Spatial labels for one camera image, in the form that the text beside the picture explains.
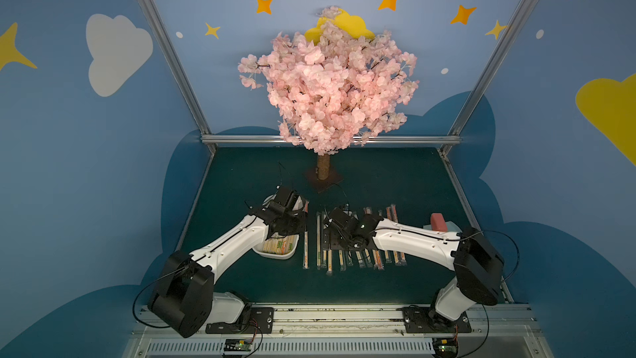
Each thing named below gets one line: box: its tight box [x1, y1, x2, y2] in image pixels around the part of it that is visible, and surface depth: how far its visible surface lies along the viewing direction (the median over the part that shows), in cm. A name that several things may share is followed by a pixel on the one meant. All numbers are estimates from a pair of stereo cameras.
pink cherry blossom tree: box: [237, 5, 419, 181], surface depth 69 cm
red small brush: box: [430, 212, 449, 233], surface depth 97 cm
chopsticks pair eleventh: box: [303, 200, 310, 270], surface depth 83 cm
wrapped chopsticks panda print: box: [262, 237, 285, 256], surface depth 90 cm
